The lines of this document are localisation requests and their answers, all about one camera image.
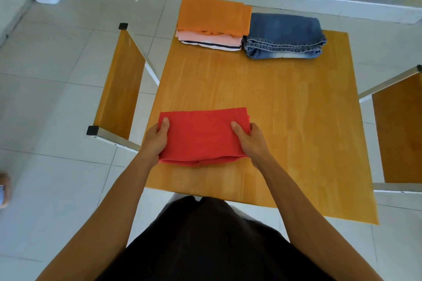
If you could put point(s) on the person's left hand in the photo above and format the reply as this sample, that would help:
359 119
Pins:
153 147

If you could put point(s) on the person's right hand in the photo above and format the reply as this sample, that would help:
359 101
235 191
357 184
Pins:
252 146

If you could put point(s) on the person's right thumb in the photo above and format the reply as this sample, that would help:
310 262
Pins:
239 129

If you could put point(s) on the person's left thumb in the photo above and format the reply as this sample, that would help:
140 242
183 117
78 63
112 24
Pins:
164 125

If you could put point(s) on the red cloth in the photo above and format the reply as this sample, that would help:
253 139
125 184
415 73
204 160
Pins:
201 136

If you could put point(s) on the person's right forearm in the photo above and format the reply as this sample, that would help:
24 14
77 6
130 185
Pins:
313 221

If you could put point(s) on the person's left forearm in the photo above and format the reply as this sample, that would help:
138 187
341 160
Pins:
99 218

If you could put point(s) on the wooden table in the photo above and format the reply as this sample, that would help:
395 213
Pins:
263 119

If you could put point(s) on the wooden chair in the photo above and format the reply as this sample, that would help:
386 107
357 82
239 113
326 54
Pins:
397 126
120 89

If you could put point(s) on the folded striped white cloth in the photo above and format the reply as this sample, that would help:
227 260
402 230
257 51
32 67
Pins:
214 45

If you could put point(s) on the folded pink cloth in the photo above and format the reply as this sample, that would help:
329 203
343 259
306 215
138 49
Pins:
211 38

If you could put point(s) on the folded blue jeans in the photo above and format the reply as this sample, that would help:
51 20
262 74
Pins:
283 35

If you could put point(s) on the folded orange cloth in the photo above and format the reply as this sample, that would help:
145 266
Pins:
212 15

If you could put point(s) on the person's black clothing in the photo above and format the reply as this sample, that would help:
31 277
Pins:
211 244

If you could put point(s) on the person's foot in sandal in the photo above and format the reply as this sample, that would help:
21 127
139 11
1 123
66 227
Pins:
4 190

